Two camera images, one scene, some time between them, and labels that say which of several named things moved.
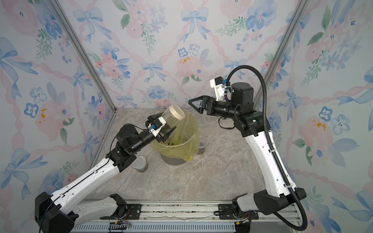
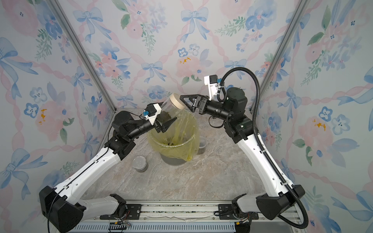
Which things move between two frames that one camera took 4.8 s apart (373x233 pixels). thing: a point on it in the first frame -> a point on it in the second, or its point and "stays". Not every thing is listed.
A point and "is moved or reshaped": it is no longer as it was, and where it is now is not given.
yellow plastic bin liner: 183,141 stays
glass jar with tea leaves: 172,115 is moved or reshaped
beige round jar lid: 177,112 -> 175,99
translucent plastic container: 203,141 stays
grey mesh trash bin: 171,160 stays
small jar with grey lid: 140,164 stays
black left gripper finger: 167,136 -> 165,125
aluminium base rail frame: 185,216 stays
